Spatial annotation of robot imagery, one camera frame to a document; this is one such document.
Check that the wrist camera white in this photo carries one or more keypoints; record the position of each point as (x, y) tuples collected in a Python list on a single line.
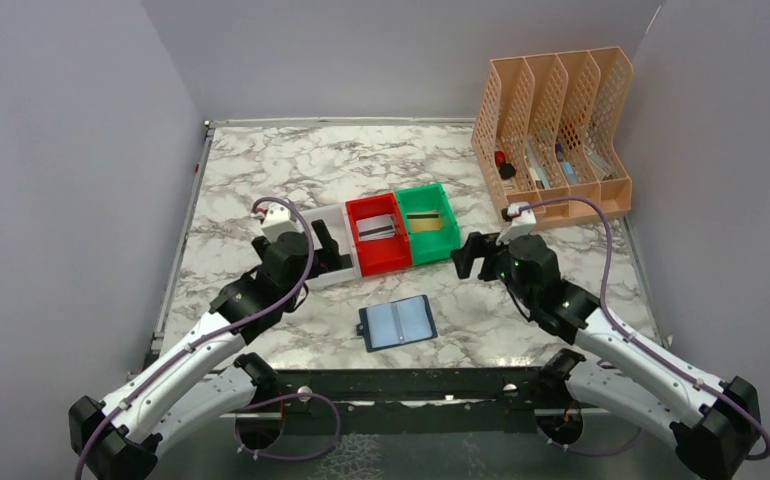
[(520, 220), (275, 220)]

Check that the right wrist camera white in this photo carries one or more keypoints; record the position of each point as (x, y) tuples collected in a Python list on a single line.
[(520, 220)]

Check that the white plastic bin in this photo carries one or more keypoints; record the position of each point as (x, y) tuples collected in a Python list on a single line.
[(335, 218)]

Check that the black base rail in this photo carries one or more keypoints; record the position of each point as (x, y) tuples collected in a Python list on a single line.
[(366, 401)]

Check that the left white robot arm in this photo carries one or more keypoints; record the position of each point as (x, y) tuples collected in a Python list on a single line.
[(206, 374)]

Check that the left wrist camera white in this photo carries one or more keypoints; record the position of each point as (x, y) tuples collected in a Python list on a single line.
[(275, 220)]

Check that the red black stamp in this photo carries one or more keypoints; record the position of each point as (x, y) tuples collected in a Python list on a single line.
[(505, 169)]

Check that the grey stapler in rack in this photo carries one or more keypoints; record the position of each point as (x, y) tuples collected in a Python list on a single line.
[(603, 169)]

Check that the gold card in green bin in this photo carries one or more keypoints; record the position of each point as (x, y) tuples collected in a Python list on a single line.
[(427, 221)]

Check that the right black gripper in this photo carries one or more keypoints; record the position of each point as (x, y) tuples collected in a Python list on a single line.
[(477, 245)]

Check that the peach file organizer rack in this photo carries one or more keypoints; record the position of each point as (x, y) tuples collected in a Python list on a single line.
[(559, 102)]

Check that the green plastic bin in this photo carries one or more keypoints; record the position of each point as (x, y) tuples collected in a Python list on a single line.
[(433, 246)]

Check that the clear pen pack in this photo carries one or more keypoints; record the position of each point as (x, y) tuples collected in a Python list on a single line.
[(540, 179)]

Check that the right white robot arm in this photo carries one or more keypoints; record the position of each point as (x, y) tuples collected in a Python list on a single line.
[(711, 424)]

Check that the navy blue card holder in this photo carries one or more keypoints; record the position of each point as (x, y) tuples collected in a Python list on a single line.
[(397, 323)]

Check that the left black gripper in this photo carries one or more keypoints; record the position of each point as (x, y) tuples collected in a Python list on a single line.
[(326, 259)]

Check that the red plastic bin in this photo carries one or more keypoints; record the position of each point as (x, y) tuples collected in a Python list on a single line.
[(379, 256)]

